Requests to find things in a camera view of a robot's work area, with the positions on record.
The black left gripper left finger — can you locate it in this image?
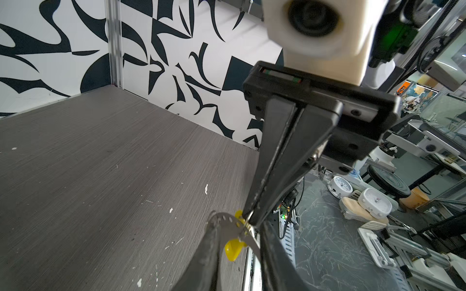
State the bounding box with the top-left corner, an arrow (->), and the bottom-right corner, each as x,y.
172,223 -> 222,291

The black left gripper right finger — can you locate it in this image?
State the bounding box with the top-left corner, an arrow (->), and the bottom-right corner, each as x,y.
260,221 -> 308,291

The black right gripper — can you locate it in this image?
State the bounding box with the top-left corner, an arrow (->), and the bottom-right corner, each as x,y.
243,61 -> 400,227

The large metal keyring red handle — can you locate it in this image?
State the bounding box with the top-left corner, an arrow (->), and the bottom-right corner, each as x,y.
208,212 -> 261,259

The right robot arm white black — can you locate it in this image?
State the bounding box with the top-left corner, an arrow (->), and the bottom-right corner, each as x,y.
243,1 -> 456,227

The white round clock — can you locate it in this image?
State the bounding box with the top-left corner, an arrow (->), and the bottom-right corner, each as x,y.
358,188 -> 393,219

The white slotted cable duct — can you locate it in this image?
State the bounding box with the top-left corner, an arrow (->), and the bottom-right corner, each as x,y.
279,213 -> 296,267

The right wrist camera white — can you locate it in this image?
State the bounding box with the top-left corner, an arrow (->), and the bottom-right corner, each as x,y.
262,0 -> 388,86

